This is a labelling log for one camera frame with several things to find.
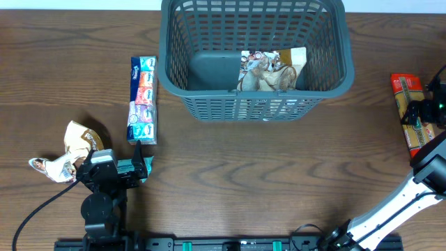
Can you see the crumpled beige snack bag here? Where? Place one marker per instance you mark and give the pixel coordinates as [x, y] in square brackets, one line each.
[78, 141]

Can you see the grey plastic basket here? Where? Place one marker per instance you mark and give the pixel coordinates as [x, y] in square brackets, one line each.
[204, 44]

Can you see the red spaghetti package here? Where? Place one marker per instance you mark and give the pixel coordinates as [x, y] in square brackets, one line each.
[407, 88]

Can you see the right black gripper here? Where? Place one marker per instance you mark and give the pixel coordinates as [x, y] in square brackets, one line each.
[421, 111]

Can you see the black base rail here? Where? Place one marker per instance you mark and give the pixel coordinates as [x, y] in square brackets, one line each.
[306, 243]

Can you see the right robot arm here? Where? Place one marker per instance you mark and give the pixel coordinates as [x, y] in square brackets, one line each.
[423, 187]

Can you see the snack bag with barcode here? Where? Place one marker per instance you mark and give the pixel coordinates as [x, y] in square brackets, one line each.
[286, 68]

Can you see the teal packet under gripper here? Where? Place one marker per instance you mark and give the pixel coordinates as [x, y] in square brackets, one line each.
[148, 164]

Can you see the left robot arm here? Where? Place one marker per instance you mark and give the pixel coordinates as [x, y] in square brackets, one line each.
[104, 211]

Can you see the Kleenex tissue multipack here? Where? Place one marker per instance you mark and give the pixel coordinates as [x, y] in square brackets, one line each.
[142, 115]

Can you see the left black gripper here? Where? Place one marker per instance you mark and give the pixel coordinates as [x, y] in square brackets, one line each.
[132, 180]

